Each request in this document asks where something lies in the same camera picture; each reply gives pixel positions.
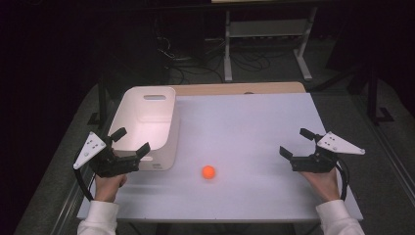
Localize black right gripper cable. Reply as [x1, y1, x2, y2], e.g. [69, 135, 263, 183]
[335, 159, 350, 202]

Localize black floor cables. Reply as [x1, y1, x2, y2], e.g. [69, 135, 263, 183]
[156, 32, 273, 86]

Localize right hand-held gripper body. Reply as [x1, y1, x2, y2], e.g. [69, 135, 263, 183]
[290, 131, 366, 173]

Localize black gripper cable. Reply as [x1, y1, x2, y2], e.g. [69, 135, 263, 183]
[72, 167, 96, 202]
[335, 159, 350, 202]

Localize white plastic basket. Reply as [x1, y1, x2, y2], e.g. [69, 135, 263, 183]
[108, 85, 181, 172]

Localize white metal stand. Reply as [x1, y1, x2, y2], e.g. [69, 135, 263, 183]
[222, 6, 318, 82]

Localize wooden board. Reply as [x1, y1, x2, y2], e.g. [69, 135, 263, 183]
[170, 81, 306, 97]

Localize black metal stand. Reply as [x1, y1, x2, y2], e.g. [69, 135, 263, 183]
[365, 63, 395, 126]
[87, 72, 111, 127]

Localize person's left hand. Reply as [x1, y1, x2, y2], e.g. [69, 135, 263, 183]
[93, 173, 129, 204]

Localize person's right hand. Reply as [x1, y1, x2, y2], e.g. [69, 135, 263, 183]
[300, 167, 342, 205]

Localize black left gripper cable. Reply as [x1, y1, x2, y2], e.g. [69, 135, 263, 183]
[72, 167, 96, 202]

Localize orange ball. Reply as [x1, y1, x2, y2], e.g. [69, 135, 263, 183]
[201, 164, 217, 180]

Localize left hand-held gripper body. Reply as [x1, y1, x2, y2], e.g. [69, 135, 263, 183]
[72, 131, 141, 179]

